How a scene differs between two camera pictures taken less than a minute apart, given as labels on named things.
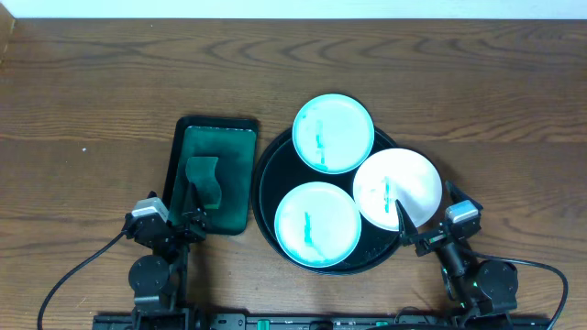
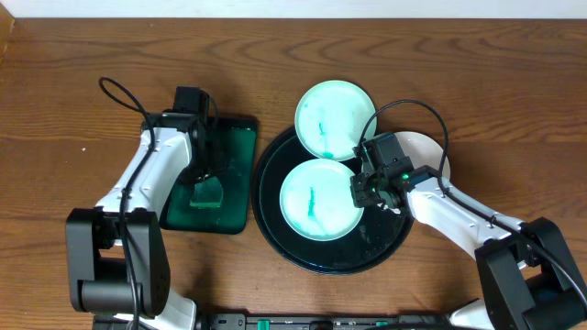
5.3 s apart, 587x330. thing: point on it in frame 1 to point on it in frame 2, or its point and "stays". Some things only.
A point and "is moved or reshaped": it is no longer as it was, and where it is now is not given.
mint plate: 317,225 is moved or reshaped
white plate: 397,174 is moved or reshaped
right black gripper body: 430,240 to 366,189
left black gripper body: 179,226 to 204,170
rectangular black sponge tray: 233,141 stays
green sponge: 201,170 stays
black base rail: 321,322 stays
